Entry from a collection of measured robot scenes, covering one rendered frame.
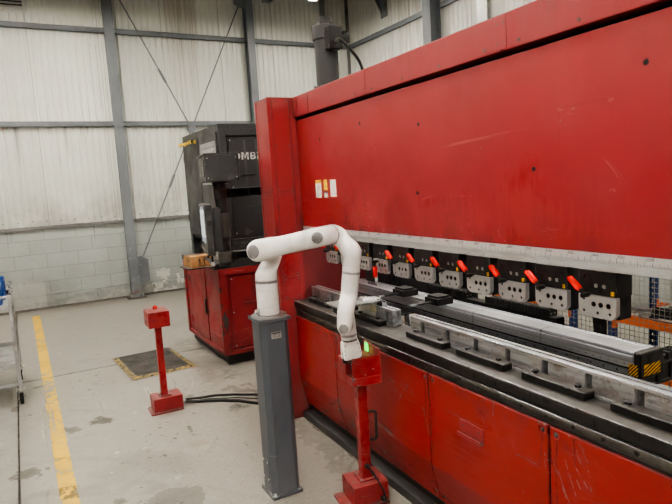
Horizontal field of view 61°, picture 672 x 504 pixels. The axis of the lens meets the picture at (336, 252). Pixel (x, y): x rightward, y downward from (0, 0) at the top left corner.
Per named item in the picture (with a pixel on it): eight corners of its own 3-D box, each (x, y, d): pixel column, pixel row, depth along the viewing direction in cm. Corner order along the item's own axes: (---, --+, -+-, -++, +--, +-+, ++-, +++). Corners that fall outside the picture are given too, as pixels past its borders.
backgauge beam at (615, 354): (347, 294, 420) (346, 280, 419) (363, 291, 427) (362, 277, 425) (640, 381, 217) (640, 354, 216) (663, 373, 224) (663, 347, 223)
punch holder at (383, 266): (373, 271, 329) (372, 243, 327) (386, 269, 333) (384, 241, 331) (388, 274, 316) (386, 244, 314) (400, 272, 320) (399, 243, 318)
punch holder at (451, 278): (439, 285, 276) (437, 251, 274) (453, 282, 280) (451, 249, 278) (459, 289, 263) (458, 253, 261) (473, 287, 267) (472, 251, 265)
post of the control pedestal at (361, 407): (358, 475, 310) (353, 378, 304) (368, 473, 312) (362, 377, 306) (362, 480, 305) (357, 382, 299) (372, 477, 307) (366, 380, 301)
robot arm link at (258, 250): (262, 260, 315) (245, 265, 301) (257, 239, 315) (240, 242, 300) (342, 243, 292) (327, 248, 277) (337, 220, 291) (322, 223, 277)
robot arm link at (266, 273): (250, 283, 307) (247, 239, 304) (269, 277, 323) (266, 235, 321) (269, 284, 302) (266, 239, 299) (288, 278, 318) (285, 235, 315)
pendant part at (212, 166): (206, 267, 449) (196, 157, 439) (237, 263, 457) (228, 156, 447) (213, 275, 401) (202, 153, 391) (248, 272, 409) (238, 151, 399)
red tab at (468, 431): (457, 434, 256) (456, 419, 255) (460, 433, 257) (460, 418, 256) (480, 446, 243) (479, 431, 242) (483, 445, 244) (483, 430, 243)
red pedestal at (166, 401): (147, 408, 458) (136, 306, 448) (178, 401, 470) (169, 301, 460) (151, 416, 441) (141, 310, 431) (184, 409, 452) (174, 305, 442)
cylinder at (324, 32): (309, 93, 388) (304, 21, 383) (342, 94, 400) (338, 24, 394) (332, 84, 359) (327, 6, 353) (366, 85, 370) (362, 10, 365)
